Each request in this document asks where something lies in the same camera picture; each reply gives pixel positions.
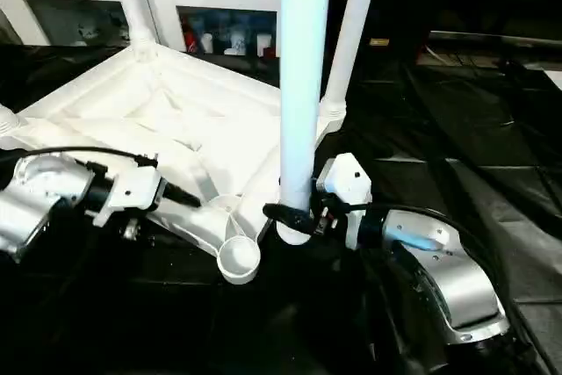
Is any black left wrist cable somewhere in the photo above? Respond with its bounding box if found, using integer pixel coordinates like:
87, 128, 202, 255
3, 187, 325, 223
0, 145, 159, 169

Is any white plastic table top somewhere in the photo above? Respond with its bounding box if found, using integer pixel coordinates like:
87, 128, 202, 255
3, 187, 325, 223
0, 41, 348, 286

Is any black plastic mat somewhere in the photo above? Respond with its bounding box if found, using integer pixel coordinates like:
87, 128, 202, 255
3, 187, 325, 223
0, 41, 562, 375

